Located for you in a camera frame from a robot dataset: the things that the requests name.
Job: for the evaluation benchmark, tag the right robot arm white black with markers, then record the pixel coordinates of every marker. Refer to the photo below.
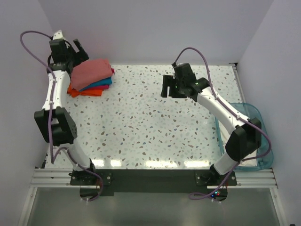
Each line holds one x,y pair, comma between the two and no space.
244,133

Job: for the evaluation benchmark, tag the orange folded t-shirt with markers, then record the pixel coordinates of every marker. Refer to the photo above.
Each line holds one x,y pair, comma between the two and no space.
91,93

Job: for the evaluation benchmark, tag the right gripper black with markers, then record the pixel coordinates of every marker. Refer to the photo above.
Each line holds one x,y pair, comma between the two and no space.
167,80

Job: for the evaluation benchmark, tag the aluminium rail frame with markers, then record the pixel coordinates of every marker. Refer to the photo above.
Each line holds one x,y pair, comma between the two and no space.
59,178

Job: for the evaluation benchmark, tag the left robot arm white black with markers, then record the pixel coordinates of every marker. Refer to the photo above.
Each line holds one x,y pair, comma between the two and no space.
56,125

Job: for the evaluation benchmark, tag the blue folded t-shirt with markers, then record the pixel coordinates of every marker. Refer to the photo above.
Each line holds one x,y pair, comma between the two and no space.
99,85

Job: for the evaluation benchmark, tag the teal transparent plastic bin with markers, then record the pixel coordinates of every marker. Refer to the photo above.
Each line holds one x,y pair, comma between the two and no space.
251,111

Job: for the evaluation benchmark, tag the white t-shirt in bin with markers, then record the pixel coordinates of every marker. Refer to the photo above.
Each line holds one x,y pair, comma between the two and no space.
250,163

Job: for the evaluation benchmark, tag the magenta folded t-shirt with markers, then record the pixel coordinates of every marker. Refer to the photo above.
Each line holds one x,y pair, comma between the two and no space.
92,81

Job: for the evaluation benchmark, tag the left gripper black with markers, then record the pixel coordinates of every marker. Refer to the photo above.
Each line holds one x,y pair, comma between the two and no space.
82,55

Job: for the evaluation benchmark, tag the salmon pink t-shirt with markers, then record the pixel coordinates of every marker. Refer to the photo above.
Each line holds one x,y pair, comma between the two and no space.
89,72

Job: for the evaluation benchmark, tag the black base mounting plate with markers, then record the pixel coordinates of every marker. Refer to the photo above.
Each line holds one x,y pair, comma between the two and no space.
108,182

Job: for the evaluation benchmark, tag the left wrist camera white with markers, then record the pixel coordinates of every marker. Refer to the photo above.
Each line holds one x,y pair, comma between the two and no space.
58,35

